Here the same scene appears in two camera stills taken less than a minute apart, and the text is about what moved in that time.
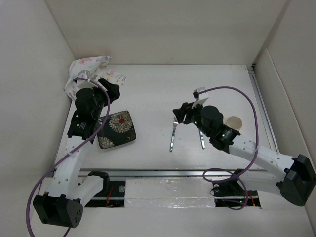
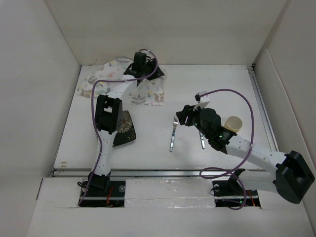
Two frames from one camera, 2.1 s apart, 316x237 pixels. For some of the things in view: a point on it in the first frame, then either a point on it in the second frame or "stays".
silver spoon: x=202 y=139 stays
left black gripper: x=111 y=89 → x=157 y=74
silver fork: x=175 y=123 stays
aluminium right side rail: x=266 y=121 stays
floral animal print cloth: x=97 y=66 → x=99 y=79
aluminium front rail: x=244 y=173 stays
